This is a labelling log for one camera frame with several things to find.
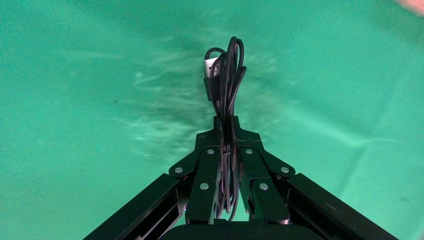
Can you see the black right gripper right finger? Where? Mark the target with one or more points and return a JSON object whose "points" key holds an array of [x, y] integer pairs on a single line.
{"points": [[255, 165]]}

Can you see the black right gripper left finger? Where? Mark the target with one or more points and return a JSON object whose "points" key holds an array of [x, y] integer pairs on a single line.
{"points": [[205, 165]]}

